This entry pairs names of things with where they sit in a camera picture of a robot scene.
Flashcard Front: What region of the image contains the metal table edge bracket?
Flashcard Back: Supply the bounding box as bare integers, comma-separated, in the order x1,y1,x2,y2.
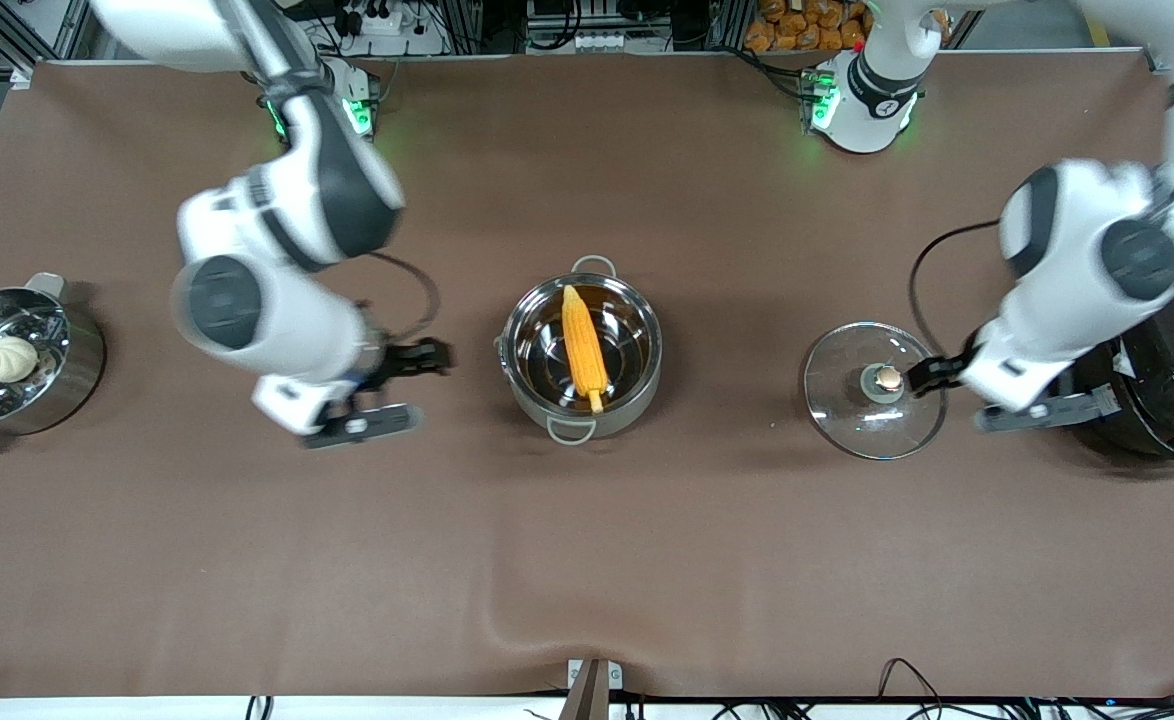
559,657,625,720

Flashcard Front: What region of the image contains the brown table cloth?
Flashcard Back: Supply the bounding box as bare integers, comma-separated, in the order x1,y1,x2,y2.
0,50,1174,701

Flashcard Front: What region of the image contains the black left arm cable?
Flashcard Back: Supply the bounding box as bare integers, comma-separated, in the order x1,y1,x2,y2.
908,219,1005,361

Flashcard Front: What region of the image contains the glass pot lid with knob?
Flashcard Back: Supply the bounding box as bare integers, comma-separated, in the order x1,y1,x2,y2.
801,320,949,462

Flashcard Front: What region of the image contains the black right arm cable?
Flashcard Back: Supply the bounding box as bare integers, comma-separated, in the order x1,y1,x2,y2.
365,250,444,347

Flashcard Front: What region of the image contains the black looped floor cable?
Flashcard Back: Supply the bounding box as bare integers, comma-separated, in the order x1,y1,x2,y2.
877,657,953,720

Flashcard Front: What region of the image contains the yellow corn cob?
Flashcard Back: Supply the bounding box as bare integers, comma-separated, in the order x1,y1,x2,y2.
560,284,613,415

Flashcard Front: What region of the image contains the aluminium frame profile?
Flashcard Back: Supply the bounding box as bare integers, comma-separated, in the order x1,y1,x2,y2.
0,0,90,83

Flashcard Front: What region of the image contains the white steamed bun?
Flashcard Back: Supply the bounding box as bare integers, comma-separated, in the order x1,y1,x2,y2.
0,334,41,384

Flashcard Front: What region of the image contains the bag of orange snacks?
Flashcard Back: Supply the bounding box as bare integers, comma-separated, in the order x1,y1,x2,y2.
743,0,950,54

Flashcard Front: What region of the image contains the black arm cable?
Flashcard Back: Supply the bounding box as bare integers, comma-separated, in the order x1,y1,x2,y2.
365,250,444,347
908,219,1005,361

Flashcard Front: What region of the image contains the stainless steel cooking pot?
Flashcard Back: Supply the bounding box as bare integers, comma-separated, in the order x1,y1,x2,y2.
493,254,665,445

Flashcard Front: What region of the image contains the stainless steel steamer pot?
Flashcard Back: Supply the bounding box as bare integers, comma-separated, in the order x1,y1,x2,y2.
0,272,107,452

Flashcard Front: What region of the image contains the white power strip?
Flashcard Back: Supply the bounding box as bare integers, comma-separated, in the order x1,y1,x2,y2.
332,4,410,38

